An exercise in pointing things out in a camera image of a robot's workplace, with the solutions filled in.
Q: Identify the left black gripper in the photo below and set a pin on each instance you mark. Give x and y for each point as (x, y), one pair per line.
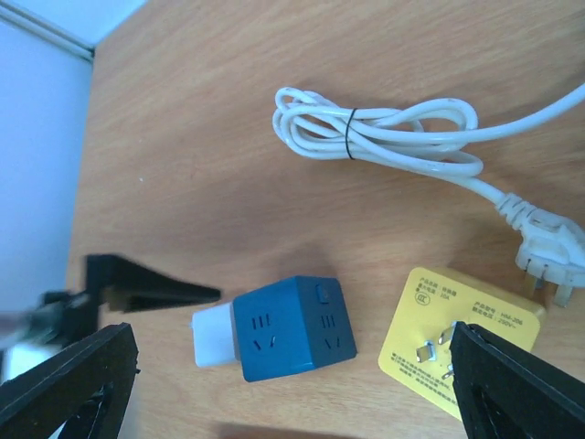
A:
(126, 286)

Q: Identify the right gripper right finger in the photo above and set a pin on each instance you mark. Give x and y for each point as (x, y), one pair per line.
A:
(503, 391)

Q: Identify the grey white plug adapter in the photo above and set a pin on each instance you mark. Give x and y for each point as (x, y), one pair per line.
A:
(214, 336)

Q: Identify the yellow plug adapter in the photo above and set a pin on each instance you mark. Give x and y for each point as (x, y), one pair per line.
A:
(416, 350)

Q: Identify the blue cube socket adapter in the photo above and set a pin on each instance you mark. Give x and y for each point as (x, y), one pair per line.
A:
(293, 326)

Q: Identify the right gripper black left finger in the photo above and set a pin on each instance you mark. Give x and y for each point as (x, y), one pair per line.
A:
(82, 392)

